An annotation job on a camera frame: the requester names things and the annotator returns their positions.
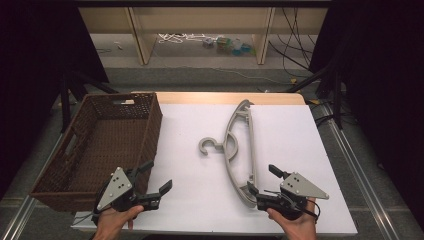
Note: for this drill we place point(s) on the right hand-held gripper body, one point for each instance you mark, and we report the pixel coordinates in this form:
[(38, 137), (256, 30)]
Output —
[(300, 186)]

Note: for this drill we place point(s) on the small grey toy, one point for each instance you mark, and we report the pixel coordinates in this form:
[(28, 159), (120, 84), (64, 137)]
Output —
[(208, 42)]

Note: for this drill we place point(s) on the metal floor rail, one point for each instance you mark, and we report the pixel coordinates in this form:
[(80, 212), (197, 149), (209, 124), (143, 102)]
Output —
[(360, 176), (20, 220)]

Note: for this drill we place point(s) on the black curtain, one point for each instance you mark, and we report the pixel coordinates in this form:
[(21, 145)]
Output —
[(383, 83), (33, 66)]

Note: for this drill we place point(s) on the person's left hand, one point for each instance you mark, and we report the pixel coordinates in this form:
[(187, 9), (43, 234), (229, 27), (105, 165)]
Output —
[(111, 223)]

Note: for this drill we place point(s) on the green plastic toy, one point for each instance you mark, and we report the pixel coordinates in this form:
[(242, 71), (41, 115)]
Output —
[(224, 45)]

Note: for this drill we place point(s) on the white table sheet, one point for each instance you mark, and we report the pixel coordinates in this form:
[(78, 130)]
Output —
[(293, 140)]

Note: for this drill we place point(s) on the blue plastic toy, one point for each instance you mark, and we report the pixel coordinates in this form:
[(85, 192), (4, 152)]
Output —
[(241, 49)]

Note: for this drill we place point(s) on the person's right hand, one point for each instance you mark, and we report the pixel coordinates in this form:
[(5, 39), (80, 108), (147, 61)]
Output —
[(300, 228)]

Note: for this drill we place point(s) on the light wooden shelf unit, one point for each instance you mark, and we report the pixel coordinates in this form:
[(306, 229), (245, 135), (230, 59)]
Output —
[(200, 20)]

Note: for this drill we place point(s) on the brown wicker basket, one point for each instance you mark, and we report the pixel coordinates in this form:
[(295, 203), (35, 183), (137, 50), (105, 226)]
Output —
[(110, 146)]

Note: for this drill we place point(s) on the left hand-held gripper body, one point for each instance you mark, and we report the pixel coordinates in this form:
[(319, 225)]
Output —
[(115, 186)]

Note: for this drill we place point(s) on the small white floor scrap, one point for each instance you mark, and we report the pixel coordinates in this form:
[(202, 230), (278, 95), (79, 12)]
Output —
[(117, 45)]

